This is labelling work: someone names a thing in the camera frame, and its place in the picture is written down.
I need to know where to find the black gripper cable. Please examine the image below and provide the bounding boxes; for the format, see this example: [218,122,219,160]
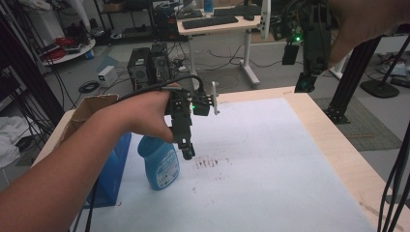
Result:
[116,73,206,104]

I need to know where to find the black coiled cable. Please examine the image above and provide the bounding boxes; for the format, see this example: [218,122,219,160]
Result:
[77,79,101,95]

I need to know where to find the red coiled cable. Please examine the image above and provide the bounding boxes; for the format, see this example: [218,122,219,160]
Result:
[51,36,77,48]

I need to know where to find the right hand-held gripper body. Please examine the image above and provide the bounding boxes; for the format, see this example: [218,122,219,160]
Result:
[270,0,334,75]

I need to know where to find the small white box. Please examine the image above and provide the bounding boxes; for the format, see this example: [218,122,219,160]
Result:
[97,65,119,88]

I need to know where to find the black metal stand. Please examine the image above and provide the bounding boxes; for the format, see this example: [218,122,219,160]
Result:
[323,36,384,126]

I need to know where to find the black computer tower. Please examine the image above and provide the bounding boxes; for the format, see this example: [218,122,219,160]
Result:
[127,46,152,92]
[149,43,172,85]

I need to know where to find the dark floor mat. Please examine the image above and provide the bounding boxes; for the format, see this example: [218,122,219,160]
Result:
[312,96,403,153]

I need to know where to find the black frame post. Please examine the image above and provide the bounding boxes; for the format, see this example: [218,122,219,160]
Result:
[0,12,66,128]

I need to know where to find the blue cardboard box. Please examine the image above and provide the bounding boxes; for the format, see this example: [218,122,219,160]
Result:
[62,93,132,210]

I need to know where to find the person's left hand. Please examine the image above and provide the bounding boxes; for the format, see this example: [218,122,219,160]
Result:
[95,82,182,145]

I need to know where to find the round white table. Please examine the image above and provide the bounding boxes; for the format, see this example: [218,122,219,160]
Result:
[41,38,97,68]

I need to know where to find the white cloth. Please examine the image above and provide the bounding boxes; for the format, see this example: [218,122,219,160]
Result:
[0,115,32,169]

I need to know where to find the person's right hand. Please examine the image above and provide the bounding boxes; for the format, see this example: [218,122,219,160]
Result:
[327,0,410,70]

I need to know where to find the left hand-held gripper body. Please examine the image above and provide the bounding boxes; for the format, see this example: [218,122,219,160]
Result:
[163,80,220,150]

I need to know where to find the blue spray bottle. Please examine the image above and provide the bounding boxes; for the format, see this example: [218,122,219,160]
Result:
[136,134,181,191]

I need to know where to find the white office desk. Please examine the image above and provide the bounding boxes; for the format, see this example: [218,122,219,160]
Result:
[176,13,263,90]

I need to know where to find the black keyboard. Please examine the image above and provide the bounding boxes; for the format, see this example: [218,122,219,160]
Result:
[181,15,240,30]

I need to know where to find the black hanging cables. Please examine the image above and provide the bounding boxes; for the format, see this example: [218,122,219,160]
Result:
[72,178,99,232]

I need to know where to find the black cable bundle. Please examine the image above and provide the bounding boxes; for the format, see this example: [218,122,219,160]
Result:
[376,120,410,232]

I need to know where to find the white upright device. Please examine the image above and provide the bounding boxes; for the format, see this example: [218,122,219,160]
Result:
[259,0,273,41]

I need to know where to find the black round-base stand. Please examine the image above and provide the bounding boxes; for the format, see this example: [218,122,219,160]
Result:
[359,33,410,100]

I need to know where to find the white table mat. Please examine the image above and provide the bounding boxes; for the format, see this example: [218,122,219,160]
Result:
[69,97,376,232]

